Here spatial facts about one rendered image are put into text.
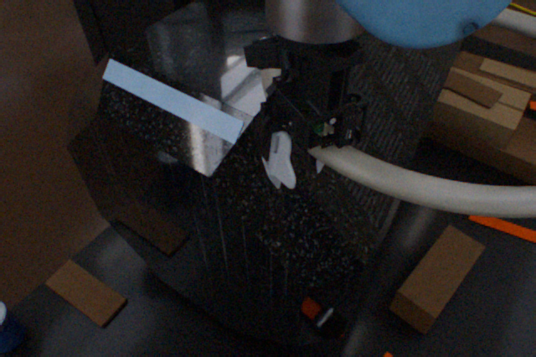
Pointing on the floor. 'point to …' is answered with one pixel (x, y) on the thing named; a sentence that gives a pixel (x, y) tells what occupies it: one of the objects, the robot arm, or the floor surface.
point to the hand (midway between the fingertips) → (295, 168)
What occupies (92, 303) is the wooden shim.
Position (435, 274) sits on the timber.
